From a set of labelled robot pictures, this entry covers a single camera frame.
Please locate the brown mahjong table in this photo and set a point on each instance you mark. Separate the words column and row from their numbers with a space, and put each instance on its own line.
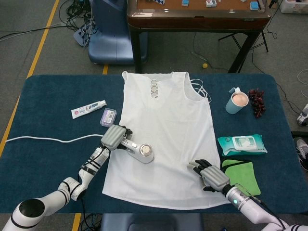
column 197, row 21

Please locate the teal wet wipes pack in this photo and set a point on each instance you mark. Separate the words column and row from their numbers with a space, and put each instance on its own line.
column 240, row 145

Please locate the white toothpaste tube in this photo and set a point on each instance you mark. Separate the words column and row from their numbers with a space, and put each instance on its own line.
column 87, row 109

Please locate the small yellow ball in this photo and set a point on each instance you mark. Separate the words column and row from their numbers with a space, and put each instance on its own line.
column 204, row 66

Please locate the grey white sneaker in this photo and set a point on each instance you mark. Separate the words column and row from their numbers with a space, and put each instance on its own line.
column 302, row 149

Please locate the blue mahjong tile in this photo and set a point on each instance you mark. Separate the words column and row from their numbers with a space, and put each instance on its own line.
column 184, row 2
column 253, row 5

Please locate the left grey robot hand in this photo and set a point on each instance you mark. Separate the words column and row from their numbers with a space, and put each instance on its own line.
column 114, row 137

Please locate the dark blue tablecloth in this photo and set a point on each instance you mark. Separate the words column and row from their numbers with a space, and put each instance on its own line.
column 48, row 101

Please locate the white device on floor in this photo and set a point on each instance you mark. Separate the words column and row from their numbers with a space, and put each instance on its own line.
column 302, row 116

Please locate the dark grape bunch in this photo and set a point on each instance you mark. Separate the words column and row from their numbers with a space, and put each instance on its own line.
column 258, row 101

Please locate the light blue cup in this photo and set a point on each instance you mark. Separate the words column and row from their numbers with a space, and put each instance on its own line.
column 234, row 106

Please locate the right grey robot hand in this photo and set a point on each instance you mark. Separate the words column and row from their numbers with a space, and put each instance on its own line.
column 214, row 176

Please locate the green microfibre cloth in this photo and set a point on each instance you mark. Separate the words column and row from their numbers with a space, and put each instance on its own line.
column 243, row 173

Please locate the white plastic bin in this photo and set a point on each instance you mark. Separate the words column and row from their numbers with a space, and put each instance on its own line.
column 293, row 6

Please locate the white sleeveless top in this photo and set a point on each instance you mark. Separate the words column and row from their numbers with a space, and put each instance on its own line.
column 168, row 120

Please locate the blue white snake puzzle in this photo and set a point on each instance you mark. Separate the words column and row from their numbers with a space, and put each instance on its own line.
column 156, row 1

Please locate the face-up mahjong tile pair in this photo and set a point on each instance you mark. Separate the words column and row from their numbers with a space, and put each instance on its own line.
column 210, row 3

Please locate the clear box of purple picks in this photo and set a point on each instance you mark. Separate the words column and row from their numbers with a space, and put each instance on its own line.
column 108, row 117

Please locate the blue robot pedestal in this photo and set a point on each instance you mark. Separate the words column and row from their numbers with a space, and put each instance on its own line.
column 108, row 43

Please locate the white handheld garment steamer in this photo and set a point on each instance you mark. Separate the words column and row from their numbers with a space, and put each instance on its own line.
column 144, row 151

